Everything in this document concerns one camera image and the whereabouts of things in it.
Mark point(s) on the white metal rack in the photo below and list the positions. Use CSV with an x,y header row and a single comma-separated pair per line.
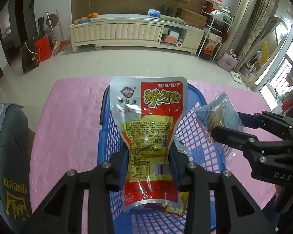
x,y
212,34

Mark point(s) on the red and silver snack packet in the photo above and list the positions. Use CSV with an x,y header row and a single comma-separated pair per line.
x,y
149,126

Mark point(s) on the pink tote bag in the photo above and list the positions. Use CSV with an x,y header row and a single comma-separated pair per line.
x,y
227,62

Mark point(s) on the cardboard box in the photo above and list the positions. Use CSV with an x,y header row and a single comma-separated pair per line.
x,y
193,18

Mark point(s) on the blue plastic basket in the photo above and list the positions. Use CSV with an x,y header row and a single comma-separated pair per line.
x,y
105,131

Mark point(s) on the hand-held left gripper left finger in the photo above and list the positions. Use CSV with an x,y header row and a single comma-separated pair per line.
x,y
117,168

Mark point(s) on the pink quilted blanket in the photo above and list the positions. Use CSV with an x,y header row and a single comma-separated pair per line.
x,y
70,117

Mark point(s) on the white paper roll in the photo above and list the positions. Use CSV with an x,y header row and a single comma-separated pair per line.
x,y
178,44

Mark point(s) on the clear snack wrapper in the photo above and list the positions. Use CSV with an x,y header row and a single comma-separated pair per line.
x,y
183,146

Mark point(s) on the red bag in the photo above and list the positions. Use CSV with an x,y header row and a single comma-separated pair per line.
x,y
42,47

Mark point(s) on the large snack bag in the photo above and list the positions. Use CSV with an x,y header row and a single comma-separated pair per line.
x,y
210,46

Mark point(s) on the pink broom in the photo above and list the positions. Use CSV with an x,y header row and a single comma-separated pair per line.
x,y
58,43

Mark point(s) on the blue tissue pack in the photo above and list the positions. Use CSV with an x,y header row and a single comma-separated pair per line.
x,y
153,13

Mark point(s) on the white slippers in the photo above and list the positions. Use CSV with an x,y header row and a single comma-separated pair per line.
x,y
235,76

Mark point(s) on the yellow snack packet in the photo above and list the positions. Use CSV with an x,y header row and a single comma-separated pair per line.
x,y
175,204

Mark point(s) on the cream tv cabinet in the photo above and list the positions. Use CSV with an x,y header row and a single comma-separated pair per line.
x,y
136,34

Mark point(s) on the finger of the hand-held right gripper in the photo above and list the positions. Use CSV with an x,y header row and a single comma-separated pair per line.
x,y
232,137
251,120

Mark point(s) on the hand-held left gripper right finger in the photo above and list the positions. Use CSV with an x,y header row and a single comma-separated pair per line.
x,y
183,173

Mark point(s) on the dark bag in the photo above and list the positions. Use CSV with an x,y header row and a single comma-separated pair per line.
x,y
29,56

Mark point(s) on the silver air conditioner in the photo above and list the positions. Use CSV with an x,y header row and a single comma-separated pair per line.
x,y
244,12

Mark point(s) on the clear blue cake packet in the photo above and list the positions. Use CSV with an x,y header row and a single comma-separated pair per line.
x,y
217,114

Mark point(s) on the orange box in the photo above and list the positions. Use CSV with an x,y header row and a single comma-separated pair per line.
x,y
169,39

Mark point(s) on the blue and white box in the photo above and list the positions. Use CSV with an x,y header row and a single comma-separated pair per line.
x,y
173,32

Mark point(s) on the green cushion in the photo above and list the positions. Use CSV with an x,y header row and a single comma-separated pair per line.
x,y
172,19

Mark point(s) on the patterned curtain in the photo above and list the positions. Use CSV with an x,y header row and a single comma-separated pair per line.
x,y
256,29

